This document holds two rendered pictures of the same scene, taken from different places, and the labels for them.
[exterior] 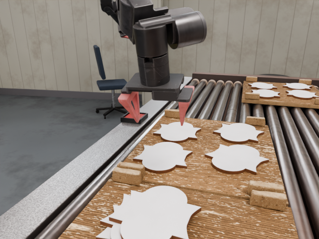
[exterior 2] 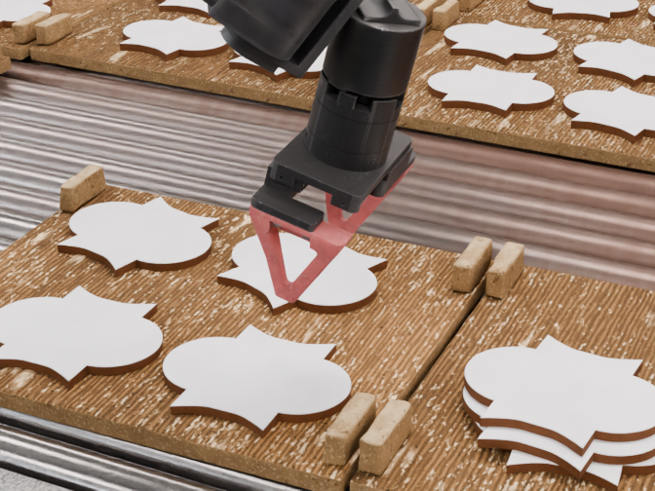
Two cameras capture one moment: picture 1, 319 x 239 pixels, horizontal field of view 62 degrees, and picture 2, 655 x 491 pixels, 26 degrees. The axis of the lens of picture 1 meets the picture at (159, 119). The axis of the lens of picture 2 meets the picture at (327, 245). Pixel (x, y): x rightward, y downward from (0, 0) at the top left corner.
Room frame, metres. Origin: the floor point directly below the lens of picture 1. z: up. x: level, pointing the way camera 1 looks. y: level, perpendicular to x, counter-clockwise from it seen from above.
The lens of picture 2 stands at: (0.40, 0.88, 1.52)
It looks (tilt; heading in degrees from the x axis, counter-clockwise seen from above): 27 degrees down; 278
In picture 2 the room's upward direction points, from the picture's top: straight up
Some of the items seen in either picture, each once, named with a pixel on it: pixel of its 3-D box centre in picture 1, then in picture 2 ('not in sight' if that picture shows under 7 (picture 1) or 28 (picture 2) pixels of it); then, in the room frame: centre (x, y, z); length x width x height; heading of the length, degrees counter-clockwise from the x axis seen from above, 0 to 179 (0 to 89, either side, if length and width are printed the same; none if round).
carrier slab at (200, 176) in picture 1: (204, 147); (196, 312); (0.65, -0.12, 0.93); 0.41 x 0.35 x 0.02; 164
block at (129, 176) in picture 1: (126, 176); (385, 435); (0.47, 0.07, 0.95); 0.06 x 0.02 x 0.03; 73
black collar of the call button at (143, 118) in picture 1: (134, 117); not in sight; (0.90, 0.09, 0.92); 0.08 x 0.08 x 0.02; 72
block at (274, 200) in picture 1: (267, 199); (505, 269); (0.39, -0.19, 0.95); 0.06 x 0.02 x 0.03; 73
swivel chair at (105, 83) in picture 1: (111, 81); not in sight; (3.71, 0.68, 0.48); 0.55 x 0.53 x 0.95; 87
